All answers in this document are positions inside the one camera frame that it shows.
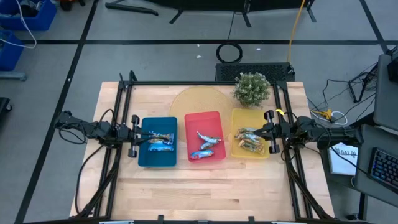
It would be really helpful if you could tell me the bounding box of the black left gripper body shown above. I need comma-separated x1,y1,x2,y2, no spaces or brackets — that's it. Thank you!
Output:
119,114,141,159

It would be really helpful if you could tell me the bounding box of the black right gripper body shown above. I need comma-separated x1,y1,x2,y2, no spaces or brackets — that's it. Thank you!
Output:
264,109,293,156

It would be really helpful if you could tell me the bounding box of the red and blue granola bar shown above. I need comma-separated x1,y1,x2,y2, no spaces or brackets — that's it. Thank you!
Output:
190,149,215,161
196,131,222,144

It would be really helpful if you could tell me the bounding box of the yellow plastic bin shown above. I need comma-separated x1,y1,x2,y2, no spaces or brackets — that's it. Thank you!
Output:
229,108,270,160

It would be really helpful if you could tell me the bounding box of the blue plastic bin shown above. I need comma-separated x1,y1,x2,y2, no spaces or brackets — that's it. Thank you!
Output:
137,116,178,168

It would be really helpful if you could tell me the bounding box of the small artificial potted plant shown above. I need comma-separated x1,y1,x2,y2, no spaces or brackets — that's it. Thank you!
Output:
231,72,272,109

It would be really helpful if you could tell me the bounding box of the yellow plug connector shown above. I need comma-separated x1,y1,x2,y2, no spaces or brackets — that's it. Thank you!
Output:
310,108,333,121

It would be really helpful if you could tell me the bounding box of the black perforated computer case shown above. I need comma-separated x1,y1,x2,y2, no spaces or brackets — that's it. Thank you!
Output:
215,62,295,82

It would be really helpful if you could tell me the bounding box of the red plastic bin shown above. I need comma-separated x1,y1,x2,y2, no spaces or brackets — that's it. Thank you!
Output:
183,110,227,164

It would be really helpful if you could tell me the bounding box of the round yellow placemat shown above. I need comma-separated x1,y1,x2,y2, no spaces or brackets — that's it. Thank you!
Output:
169,86,234,144

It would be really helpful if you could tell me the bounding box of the white printed booklet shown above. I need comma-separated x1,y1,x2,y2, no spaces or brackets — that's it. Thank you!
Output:
328,142,359,177

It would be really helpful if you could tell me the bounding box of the black tripod stand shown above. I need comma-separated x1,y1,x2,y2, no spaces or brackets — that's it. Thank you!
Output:
348,63,379,103

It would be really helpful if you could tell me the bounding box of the black desk crossbar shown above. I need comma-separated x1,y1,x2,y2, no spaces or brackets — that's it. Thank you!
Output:
360,113,374,134

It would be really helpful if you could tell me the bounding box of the gray desk with keyboard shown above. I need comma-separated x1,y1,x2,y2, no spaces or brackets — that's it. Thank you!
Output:
354,123,398,208

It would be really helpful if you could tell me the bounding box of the gray desk top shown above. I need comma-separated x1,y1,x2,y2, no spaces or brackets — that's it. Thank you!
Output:
373,53,398,134

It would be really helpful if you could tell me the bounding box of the black backlit keyboard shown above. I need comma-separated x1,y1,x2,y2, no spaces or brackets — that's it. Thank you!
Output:
368,147,398,190

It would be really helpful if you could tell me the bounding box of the black bar on floor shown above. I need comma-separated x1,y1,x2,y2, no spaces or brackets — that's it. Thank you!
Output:
104,2,159,16

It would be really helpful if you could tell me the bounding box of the black stand with feet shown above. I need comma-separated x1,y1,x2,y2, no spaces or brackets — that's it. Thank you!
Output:
146,0,317,28

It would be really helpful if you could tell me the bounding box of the gray shelf foot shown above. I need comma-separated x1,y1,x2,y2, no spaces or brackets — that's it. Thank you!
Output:
0,71,28,82

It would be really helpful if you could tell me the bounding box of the large blue storage crate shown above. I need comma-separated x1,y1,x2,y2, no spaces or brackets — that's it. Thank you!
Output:
0,0,58,31

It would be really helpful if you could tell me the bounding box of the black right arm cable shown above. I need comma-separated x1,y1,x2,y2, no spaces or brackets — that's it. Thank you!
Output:
280,139,300,162

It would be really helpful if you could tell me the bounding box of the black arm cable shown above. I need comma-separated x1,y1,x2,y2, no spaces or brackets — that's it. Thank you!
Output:
74,144,108,215
280,139,300,162

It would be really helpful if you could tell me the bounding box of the black floor cable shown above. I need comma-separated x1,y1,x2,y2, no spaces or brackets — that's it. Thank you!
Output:
322,77,352,110

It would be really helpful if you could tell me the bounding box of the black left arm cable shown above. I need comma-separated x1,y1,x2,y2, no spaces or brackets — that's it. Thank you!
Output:
74,144,108,215

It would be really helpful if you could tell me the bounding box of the white looped cable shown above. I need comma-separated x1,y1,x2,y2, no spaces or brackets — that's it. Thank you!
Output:
330,110,348,126

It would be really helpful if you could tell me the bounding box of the black aluminium table frame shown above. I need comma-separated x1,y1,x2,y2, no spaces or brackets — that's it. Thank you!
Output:
74,70,335,224

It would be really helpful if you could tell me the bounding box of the coiled black cable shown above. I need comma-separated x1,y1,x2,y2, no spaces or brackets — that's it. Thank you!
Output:
216,42,244,64

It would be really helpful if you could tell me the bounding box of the yellow floor cable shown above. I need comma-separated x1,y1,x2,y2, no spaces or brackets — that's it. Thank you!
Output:
286,0,307,62

